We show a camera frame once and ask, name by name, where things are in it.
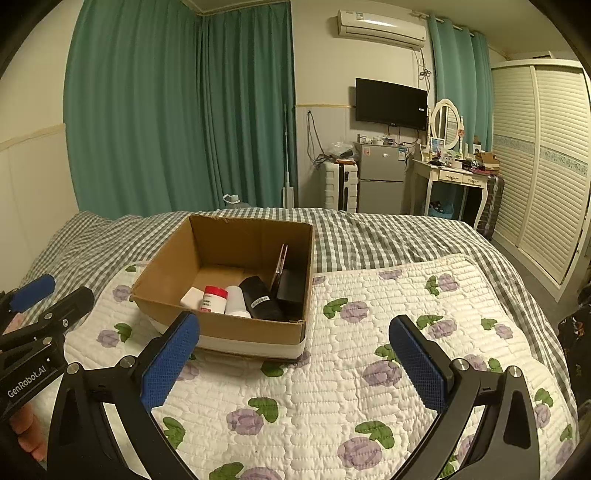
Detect black remote control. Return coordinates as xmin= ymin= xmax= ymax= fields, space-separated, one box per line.
xmin=239 ymin=276 xmax=283 ymax=322

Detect dark floral cloth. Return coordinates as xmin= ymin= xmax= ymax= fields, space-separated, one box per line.
xmin=556 ymin=286 xmax=591 ymax=416

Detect white floral quilt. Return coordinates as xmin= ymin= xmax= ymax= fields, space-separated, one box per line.
xmin=28 ymin=254 xmax=580 ymax=480

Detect dark hard suitcase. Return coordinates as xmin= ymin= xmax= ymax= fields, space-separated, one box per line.
xmin=475 ymin=174 xmax=505 ymax=238

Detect grey gingham bed sheet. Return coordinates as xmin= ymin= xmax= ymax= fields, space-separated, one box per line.
xmin=18 ymin=207 xmax=566 ymax=370

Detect person's left hand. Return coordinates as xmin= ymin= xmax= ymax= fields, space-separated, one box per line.
xmin=9 ymin=405 xmax=48 ymax=455

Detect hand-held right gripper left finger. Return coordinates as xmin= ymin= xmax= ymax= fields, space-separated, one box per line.
xmin=46 ymin=310 xmax=201 ymax=480

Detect white floor mop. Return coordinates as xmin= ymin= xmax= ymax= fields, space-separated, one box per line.
xmin=281 ymin=104 xmax=298 ymax=208

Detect blue bin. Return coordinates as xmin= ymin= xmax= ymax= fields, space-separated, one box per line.
xmin=427 ymin=198 xmax=458 ymax=217

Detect white bottle with red cap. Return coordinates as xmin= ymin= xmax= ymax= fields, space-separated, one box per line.
xmin=199 ymin=285 xmax=228 ymax=315

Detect white louvred wardrobe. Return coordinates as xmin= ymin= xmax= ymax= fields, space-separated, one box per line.
xmin=489 ymin=58 xmax=591 ymax=291

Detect white ribbed suitcase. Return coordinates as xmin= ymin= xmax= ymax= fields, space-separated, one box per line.
xmin=323 ymin=159 xmax=360 ymax=212

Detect silver small fridge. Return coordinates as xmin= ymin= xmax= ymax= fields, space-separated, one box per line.
xmin=353 ymin=141 xmax=409 ymax=214

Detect white dressing table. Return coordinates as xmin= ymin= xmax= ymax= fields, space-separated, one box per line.
xmin=411 ymin=157 xmax=499 ymax=232

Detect plain white bottle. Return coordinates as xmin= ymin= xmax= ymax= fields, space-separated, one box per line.
xmin=225 ymin=285 xmax=251 ymax=318

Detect wide green curtain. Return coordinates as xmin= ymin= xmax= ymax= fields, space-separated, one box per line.
xmin=65 ymin=0 xmax=297 ymax=217

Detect white oval vanity mirror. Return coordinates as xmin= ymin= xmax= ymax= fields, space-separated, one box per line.
xmin=430 ymin=98 xmax=464 ymax=151

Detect hanging wall cables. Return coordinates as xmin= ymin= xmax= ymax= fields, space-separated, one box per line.
xmin=307 ymin=111 xmax=327 ymax=167

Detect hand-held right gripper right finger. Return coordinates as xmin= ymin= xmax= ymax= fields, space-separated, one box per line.
xmin=389 ymin=315 xmax=541 ymax=480

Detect narrow green curtain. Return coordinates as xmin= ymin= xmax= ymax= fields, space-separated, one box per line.
xmin=427 ymin=14 xmax=495 ymax=153

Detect black wall television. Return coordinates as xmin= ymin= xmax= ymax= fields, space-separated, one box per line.
xmin=355 ymin=78 xmax=429 ymax=131

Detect white air conditioner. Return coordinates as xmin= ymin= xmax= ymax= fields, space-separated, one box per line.
xmin=336 ymin=9 xmax=426 ymax=51

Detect clear plastic bag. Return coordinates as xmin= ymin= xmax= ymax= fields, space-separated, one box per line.
xmin=325 ymin=138 xmax=358 ymax=161

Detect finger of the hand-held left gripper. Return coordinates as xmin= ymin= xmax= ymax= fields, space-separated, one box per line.
xmin=0 ymin=286 xmax=96 ymax=358
xmin=0 ymin=274 xmax=57 ymax=324

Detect cardboard box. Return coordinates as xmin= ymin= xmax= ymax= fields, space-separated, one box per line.
xmin=130 ymin=213 xmax=315 ymax=361

